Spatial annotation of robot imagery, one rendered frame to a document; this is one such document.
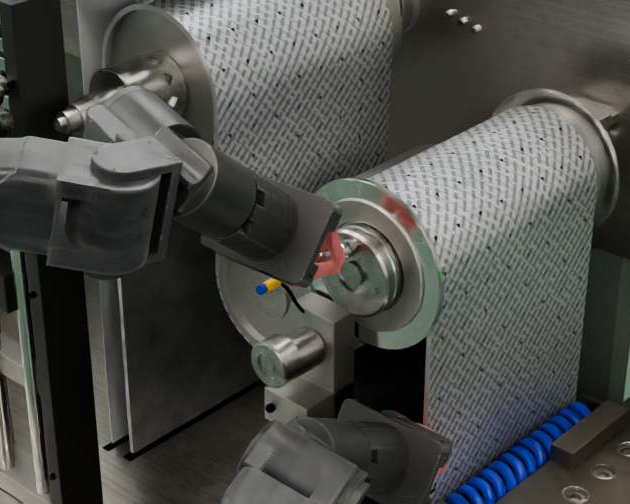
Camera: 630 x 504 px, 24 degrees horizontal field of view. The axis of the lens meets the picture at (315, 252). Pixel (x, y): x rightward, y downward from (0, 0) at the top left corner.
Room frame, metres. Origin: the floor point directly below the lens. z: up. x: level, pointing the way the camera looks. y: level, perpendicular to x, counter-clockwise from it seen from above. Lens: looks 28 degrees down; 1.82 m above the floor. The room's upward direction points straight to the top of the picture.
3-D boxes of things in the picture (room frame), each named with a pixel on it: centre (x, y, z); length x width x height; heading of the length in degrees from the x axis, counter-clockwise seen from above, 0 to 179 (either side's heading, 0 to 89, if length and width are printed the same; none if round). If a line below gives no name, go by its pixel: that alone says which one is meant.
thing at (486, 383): (1.08, -0.17, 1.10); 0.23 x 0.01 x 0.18; 138
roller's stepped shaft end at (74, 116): (1.14, 0.19, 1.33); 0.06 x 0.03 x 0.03; 138
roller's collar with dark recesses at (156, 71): (1.19, 0.15, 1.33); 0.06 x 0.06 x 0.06; 48
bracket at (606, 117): (1.26, -0.25, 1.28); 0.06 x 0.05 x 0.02; 138
